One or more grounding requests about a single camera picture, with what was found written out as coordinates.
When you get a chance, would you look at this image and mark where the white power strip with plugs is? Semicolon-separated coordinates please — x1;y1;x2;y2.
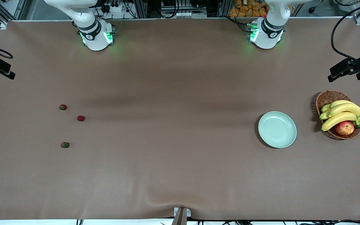
103;4;123;13

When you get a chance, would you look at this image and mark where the brown table cover sheet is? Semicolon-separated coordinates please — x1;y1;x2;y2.
0;17;360;221

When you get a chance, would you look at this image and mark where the yellow banana bunch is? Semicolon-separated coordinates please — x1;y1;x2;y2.
319;100;360;132

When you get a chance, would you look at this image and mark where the long white power strip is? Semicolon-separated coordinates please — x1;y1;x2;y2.
173;11;208;18

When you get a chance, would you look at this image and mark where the pale green round plate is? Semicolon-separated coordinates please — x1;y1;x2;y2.
258;111;297;148

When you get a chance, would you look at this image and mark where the red apple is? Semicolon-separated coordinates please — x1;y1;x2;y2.
335;121;355;136

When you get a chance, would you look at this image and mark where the orange bread rolls pile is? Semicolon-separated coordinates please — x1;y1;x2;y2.
229;0;268;18

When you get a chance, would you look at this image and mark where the brown wicker basket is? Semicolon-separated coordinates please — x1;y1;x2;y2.
316;90;360;140

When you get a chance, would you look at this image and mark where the grey metal camera mount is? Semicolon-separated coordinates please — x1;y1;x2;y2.
171;207;192;225

